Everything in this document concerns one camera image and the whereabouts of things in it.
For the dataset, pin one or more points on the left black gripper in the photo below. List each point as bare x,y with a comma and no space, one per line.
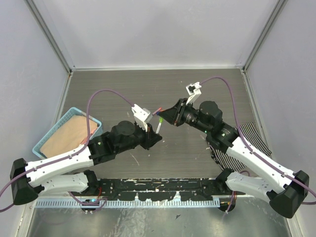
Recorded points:
151,137

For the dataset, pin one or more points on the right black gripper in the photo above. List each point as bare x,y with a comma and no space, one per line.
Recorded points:
174,115

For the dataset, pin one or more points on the white marker lime end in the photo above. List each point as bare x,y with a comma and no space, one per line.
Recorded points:
159,125

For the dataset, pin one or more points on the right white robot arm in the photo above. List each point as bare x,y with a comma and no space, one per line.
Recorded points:
282,188

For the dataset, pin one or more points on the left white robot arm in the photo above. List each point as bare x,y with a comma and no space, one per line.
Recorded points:
27,177

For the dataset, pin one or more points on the pink highlighter pen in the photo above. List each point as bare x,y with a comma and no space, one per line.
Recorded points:
155,112

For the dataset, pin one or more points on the light blue plastic basket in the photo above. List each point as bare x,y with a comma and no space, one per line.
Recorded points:
73,111

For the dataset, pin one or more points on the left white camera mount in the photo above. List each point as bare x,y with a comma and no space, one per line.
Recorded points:
141,116

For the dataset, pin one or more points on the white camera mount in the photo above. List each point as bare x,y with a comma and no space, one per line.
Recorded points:
141,116
193,91

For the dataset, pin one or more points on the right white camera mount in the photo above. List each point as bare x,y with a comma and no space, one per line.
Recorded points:
193,91

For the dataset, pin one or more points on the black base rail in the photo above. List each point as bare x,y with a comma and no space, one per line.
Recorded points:
195,189

